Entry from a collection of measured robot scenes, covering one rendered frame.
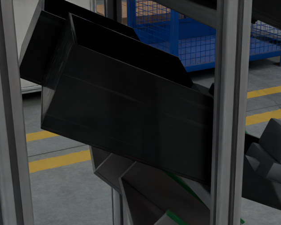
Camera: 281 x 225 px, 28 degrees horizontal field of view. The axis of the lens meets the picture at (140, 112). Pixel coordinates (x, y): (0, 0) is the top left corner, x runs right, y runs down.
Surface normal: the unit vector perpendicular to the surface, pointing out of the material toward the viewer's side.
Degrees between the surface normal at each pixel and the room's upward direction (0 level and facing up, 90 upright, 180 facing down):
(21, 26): 90
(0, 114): 90
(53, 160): 0
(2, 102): 90
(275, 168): 94
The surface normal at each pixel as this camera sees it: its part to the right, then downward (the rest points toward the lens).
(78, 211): -0.01, -0.93
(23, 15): 0.44, 0.32
